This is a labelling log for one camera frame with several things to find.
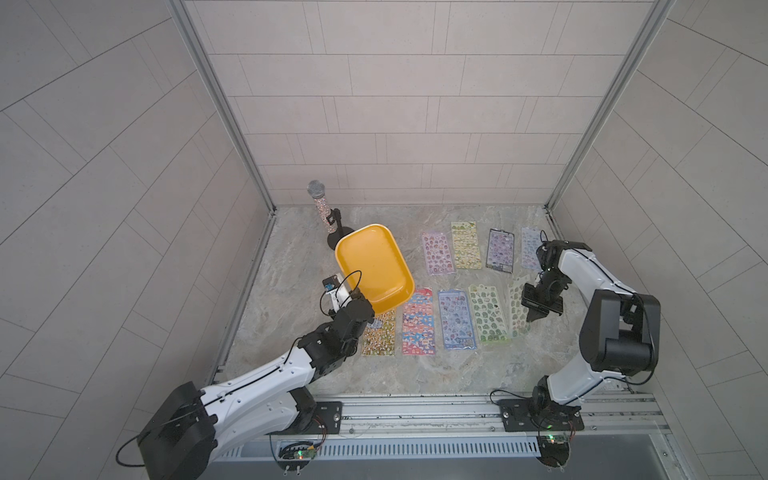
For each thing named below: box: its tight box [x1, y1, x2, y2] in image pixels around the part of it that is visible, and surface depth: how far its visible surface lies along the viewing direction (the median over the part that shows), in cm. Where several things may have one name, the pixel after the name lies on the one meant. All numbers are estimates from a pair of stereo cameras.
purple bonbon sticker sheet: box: [486, 228, 515, 273], surface depth 107 cm
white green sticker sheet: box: [508, 276, 531, 338], surface depth 86 cm
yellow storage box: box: [335, 224, 415, 316], surface depth 83 cm
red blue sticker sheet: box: [402, 287, 435, 355], surface depth 88 cm
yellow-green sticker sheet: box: [451, 221, 482, 269], surface depth 107 cm
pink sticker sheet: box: [422, 231, 455, 275], surface depth 105 cm
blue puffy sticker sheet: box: [438, 290, 476, 350], surface depth 89 cm
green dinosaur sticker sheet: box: [468, 284, 508, 342], surface depth 91 cm
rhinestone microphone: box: [307, 179, 336, 234], surface depth 84 cm
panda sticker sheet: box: [362, 308, 396, 357], surface depth 85 cm
